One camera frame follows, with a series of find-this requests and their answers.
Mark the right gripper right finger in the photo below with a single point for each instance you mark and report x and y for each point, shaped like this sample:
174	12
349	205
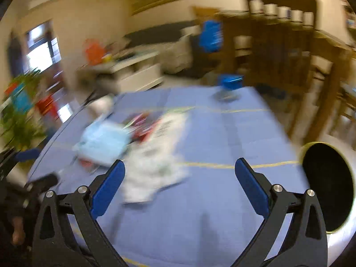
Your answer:
305	243

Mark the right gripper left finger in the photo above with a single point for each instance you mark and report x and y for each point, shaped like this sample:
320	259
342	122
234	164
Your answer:
54	243

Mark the light blue face mask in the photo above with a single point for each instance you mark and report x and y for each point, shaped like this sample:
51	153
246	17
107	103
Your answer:
103	142

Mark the red snack packet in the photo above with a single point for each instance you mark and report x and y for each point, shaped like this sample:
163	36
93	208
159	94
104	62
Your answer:
141	125

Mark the white round trash bin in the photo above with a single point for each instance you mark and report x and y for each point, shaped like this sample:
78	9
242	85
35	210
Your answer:
332	177

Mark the blue tablecloth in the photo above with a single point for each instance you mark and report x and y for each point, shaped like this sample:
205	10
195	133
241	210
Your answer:
180	203

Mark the green potted plant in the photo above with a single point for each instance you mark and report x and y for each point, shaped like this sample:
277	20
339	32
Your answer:
21	126

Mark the blue lidded glass jar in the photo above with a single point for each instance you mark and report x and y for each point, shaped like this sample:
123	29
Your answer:
228	86

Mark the white tv cabinet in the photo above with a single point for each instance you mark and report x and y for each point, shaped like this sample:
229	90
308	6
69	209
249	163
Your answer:
137	73

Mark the orange bag on cabinet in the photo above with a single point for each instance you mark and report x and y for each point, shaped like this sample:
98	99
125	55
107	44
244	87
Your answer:
94	51

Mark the wooden dining table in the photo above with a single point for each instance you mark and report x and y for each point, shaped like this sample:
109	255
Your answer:
236	24

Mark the wooden dining chair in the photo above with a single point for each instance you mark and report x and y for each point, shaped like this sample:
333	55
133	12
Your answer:
282	33

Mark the dark sofa with lace cover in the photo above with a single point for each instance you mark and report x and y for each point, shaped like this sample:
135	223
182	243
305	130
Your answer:
178	46

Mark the blue plastic bag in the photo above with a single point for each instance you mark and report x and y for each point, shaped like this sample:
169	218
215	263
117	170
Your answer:
211	38

